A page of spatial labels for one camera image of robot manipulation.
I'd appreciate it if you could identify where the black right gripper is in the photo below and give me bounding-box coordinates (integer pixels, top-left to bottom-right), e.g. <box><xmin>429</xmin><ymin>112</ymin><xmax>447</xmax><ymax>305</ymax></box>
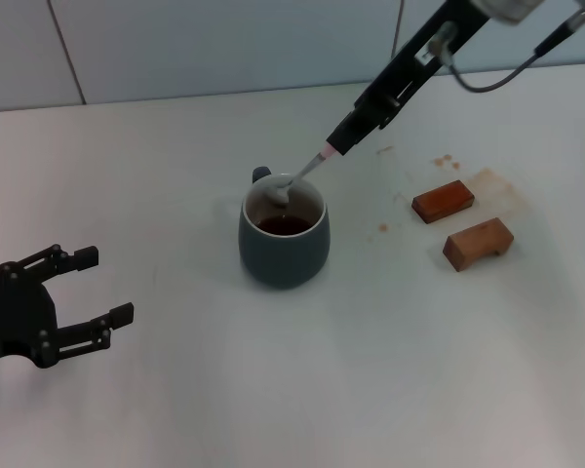
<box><xmin>327</xmin><ymin>0</ymin><xmax>491</xmax><ymax>157</ymax></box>

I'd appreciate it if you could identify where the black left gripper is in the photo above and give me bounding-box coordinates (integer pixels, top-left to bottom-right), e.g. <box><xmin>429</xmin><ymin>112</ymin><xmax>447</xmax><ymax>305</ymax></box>
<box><xmin>0</xmin><ymin>245</ymin><xmax>135</xmax><ymax>370</ymax></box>

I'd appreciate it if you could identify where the pink handled metal spoon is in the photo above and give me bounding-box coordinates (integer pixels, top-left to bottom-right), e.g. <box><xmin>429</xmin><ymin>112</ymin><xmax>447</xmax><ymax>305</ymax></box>
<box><xmin>263</xmin><ymin>144</ymin><xmax>340</xmax><ymax>206</ymax></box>

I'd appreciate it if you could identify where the grey ceramic cup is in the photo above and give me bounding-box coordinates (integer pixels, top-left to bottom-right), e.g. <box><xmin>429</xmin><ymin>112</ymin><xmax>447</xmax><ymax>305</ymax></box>
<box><xmin>237</xmin><ymin>166</ymin><xmax>332</xmax><ymax>290</ymax></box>

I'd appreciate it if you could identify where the light wooden spoon rest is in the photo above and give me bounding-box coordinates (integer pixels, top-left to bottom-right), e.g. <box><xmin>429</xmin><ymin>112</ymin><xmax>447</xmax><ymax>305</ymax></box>
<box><xmin>442</xmin><ymin>216</ymin><xmax>515</xmax><ymax>272</ymax></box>

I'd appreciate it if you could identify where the dark reddish wooden block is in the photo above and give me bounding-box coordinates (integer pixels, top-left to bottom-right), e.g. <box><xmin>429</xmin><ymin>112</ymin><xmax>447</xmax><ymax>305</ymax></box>
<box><xmin>410</xmin><ymin>179</ymin><xmax>476</xmax><ymax>225</ymax></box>

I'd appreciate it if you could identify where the dark coffee liquid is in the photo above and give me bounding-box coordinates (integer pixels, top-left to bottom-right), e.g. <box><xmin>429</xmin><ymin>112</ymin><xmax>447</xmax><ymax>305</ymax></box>
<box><xmin>255</xmin><ymin>215</ymin><xmax>313</xmax><ymax>236</ymax></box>

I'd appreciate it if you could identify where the right gripper cable with plug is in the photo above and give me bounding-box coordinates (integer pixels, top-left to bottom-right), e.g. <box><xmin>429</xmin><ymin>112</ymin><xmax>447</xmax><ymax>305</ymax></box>
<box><xmin>428</xmin><ymin>9</ymin><xmax>585</xmax><ymax>94</ymax></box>

